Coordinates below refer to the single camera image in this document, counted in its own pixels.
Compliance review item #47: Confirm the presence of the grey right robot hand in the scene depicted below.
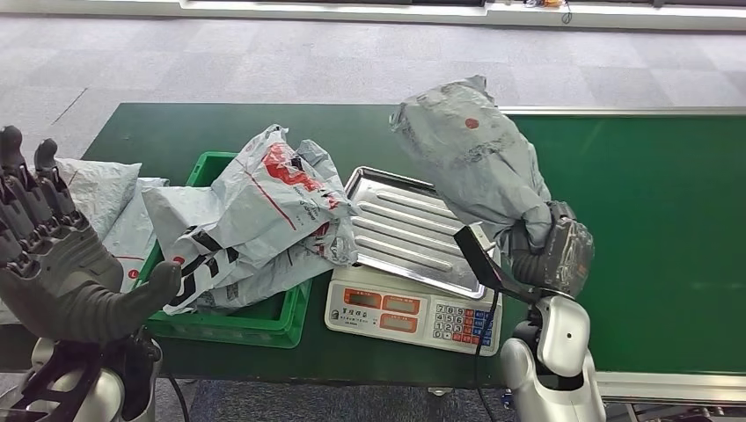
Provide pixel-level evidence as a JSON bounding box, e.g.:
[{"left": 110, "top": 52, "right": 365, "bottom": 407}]
[{"left": 509, "top": 200, "right": 596, "bottom": 299}]

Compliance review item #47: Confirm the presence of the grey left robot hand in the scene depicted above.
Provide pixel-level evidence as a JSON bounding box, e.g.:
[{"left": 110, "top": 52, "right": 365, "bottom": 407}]
[{"left": 0, "top": 125, "right": 183, "bottom": 346}]

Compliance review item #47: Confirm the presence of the grey parcel with red dot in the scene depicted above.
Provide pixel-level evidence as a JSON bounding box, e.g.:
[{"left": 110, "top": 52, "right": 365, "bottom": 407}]
[{"left": 389, "top": 74, "right": 553, "bottom": 252}]

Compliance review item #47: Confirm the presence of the grey parcel with red stripe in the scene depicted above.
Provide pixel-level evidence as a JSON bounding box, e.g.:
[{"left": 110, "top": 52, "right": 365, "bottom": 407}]
[{"left": 194, "top": 138, "right": 360, "bottom": 309}]

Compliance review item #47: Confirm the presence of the white parcel with black letters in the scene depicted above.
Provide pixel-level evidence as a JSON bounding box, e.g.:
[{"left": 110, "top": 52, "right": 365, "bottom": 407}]
[{"left": 141, "top": 123, "right": 362, "bottom": 317}]

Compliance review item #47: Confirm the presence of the green conveyor belt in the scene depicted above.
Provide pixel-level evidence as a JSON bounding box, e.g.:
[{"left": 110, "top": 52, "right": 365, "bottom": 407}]
[{"left": 501, "top": 105, "right": 746, "bottom": 404}]

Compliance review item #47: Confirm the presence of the steel scale tray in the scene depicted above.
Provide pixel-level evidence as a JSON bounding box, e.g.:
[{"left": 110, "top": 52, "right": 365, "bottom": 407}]
[{"left": 338, "top": 165, "right": 498, "bottom": 301}]

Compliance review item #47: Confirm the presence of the white electronic scale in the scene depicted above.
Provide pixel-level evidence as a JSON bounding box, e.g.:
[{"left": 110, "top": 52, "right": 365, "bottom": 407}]
[{"left": 324, "top": 265, "right": 503, "bottom": 358}]

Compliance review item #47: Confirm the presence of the green plastic crate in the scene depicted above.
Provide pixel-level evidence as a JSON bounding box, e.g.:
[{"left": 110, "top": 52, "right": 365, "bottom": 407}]
[{"left": 134, "top": 151, "right": 314, "bottom": 349}]

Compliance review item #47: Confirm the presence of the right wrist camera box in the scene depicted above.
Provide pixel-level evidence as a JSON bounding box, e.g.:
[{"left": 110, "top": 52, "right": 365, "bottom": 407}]
[{"left": 453, "top": 225, "right": 540, "bottom": 305}]

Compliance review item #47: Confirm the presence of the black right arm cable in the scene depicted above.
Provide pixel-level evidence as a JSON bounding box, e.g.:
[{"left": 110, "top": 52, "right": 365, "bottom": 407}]
[{"left": 472, "top": 291, "right": 502, "bottom": 422}]

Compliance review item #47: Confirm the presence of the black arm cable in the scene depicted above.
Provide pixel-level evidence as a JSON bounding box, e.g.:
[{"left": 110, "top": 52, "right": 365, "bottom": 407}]
[
  {"left": 472, "top": 291, "right": 502, "bottom": 422},
  {"left": 167, "top": 377, "right": 192, "bottom": 422}
]

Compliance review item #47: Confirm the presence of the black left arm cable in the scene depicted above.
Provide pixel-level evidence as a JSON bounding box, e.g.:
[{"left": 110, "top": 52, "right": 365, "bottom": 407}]
[{"left": 167, "top": 377, "right": 192, "bottom": 422}]

